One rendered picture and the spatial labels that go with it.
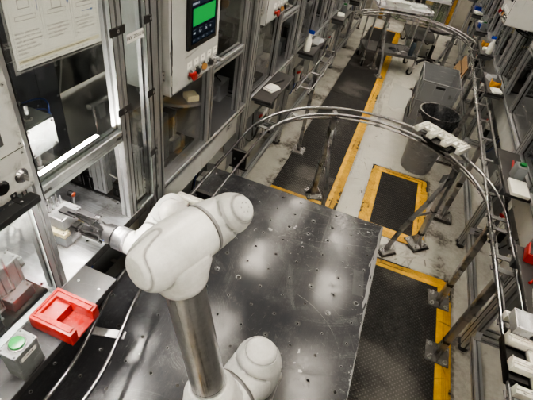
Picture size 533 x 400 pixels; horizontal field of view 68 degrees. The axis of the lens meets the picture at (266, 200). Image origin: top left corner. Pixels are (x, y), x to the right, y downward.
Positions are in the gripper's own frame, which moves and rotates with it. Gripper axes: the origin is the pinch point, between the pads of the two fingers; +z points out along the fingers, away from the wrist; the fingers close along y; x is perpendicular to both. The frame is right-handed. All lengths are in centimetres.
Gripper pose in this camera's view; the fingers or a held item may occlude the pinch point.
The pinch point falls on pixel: (69, 217)
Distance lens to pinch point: 167.2
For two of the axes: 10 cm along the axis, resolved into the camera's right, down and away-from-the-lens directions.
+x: -3.5, 5.7, -7.5
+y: 1.6, -7.5, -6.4
